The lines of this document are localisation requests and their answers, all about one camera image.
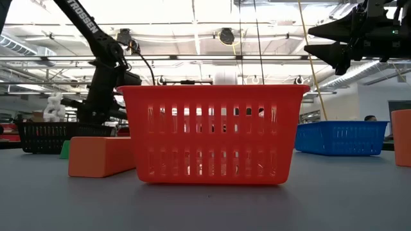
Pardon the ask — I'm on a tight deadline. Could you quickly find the black ceiling cable reel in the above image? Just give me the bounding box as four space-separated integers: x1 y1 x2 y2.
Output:
219 28 236 46

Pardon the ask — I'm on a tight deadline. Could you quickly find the blue plastic basket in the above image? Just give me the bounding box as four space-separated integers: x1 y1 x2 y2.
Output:
294 120 390 157

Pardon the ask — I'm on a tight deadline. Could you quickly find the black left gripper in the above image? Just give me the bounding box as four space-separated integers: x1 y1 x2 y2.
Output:
60 62 142 124

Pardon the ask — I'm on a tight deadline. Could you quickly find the orange rectangular block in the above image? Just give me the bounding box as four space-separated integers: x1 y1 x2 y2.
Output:
68 136 136 178

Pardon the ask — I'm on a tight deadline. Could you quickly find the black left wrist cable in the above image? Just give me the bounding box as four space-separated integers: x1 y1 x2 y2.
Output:
128 40 157 86

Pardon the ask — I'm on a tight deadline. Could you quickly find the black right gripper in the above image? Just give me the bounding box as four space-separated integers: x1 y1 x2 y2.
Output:
303 0 411 76

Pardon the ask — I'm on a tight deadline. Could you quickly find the long black cable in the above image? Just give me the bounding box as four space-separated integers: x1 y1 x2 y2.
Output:
253 0 266 85

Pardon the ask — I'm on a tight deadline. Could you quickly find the green block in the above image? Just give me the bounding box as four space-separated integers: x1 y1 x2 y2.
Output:
59 140 71 160

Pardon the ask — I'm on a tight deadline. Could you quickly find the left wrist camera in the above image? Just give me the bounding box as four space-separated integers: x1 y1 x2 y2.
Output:
116 28 133 46

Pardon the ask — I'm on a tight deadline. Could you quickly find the long yellow cable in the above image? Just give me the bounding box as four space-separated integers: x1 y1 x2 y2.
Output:
297 0 328 121

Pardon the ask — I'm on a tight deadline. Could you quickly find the red plastic basket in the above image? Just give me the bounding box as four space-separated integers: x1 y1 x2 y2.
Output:
117 84 311 186

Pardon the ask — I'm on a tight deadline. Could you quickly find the white stacked foam object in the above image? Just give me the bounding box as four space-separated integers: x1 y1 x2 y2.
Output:
43 92 67 123

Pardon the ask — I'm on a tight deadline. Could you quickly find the orange cylinder block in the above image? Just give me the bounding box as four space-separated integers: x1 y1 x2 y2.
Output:
390 108 411 167

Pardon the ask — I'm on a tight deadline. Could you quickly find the black plastic basket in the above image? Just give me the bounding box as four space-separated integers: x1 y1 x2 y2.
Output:
15 121 116 154

